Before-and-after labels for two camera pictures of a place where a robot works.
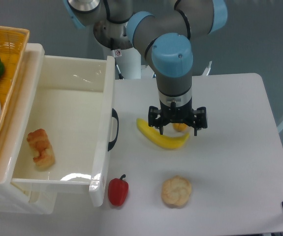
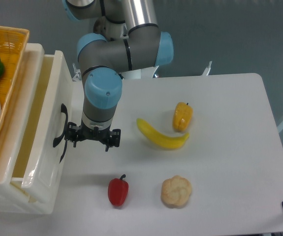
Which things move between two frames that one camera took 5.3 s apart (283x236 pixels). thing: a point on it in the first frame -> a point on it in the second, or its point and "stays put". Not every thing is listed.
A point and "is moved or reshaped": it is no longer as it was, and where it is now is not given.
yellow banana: [161, 140] stays put
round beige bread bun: [175, 191] stays put
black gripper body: [167, 114] -> [110, 137]
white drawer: [62, 130] is moved or reshaped
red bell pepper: [118, 190] stays put
